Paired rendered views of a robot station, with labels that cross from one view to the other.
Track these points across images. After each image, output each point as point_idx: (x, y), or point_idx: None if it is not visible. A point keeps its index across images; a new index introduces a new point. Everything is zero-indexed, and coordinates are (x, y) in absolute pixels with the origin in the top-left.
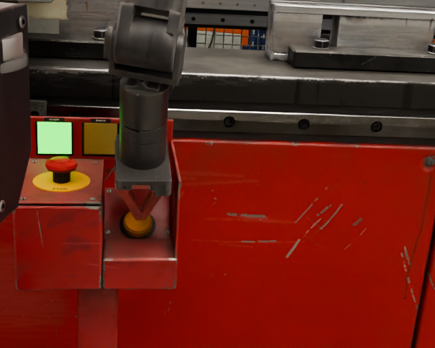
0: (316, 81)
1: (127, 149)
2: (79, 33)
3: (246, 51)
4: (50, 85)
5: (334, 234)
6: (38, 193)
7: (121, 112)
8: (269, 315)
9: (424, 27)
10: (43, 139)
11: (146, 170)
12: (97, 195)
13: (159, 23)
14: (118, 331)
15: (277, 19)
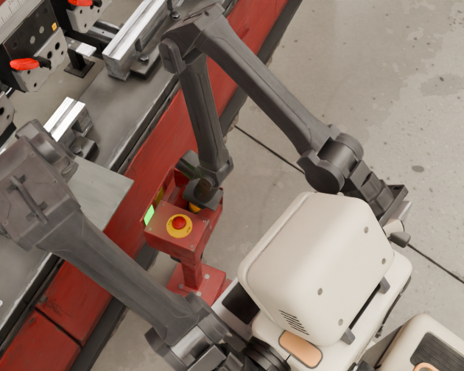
0: (169, 83)
1: (209, 199)
2: None
3: (99, 80)
4: None
5: (183, 119)
6: (188, 239)
7: (208, 193)
8: (174, 164)
9: (163, 7)
10: (146, 219)
11: (213, 196)
12: (201, 218)
13: (224, 164)
14: (139, 227)
15: (121, 63)
